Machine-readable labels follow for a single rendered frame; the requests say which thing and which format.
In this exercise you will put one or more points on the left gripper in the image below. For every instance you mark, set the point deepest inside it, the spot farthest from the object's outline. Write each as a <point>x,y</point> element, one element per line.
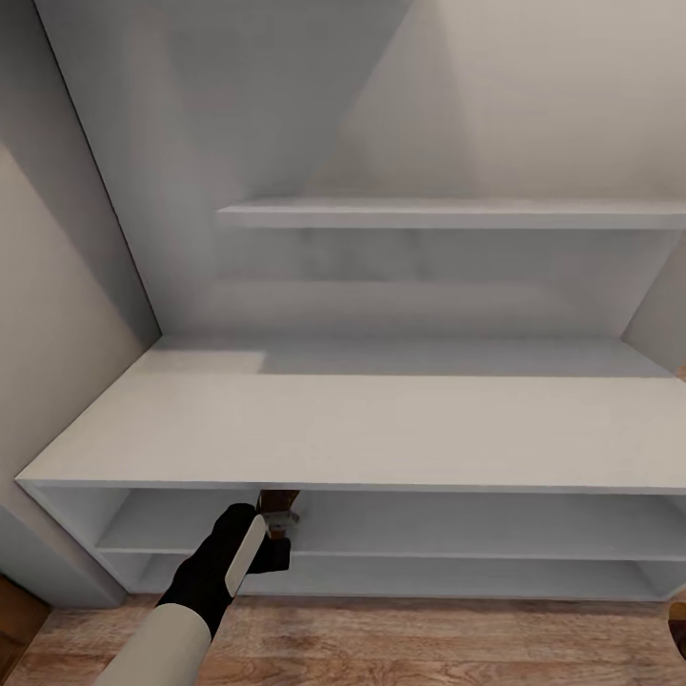
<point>276,558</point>

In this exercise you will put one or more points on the door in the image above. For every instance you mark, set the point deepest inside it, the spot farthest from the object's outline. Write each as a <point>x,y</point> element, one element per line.
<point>21,618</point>

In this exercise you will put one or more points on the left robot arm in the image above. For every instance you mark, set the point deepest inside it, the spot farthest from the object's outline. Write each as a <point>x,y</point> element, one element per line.
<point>169,648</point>

